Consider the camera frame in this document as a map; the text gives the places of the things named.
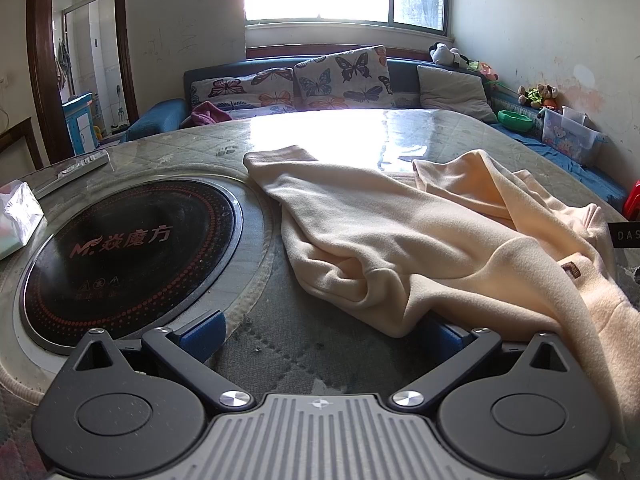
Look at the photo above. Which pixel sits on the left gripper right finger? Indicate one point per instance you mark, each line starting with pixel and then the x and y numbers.
pixel 456 352

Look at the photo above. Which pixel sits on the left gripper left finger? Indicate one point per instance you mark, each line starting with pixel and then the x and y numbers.
pixel 181 354

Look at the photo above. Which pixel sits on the cream fleece sweater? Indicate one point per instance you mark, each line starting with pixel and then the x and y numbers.
pixel 470 240

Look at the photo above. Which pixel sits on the black round induction cooktop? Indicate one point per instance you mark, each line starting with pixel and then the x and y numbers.
pixel 135 260

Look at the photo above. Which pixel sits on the grey remote control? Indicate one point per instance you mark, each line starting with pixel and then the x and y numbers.
pixel 76 170

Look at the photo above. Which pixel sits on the tissue pack on table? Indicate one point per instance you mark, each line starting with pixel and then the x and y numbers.
pixel 20 216

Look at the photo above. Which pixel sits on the red plastic stool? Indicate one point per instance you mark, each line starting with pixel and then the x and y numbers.
pixel 631 208

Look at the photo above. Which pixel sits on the green plastic bowl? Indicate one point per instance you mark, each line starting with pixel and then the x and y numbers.
pixel 514 121

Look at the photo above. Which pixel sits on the magenta cloth on sofa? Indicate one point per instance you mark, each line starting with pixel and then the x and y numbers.
pixel 204 114

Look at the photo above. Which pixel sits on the clear plastic storage box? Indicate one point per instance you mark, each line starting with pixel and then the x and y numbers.
pixel 569 134

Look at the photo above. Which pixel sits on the grey plain cushion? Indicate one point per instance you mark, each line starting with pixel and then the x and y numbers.
pixel 462 93

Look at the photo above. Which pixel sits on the blue small cabinet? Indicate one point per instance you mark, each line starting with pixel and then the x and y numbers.
pixel 78 118

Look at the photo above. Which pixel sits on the small plush toys group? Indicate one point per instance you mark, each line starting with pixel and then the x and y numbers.
pixel 541 96

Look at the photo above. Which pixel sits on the long butterfly pillow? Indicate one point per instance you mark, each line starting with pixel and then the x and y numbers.
pixel 269 90

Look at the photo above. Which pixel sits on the square butterfly pillow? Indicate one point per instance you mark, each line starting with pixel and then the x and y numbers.
pixel 346 80

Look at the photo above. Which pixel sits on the panda plush toy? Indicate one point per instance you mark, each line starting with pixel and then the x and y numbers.
pixel 443 55

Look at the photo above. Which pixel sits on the dark wooden door frame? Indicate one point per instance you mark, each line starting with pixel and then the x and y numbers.
pixel 42 71

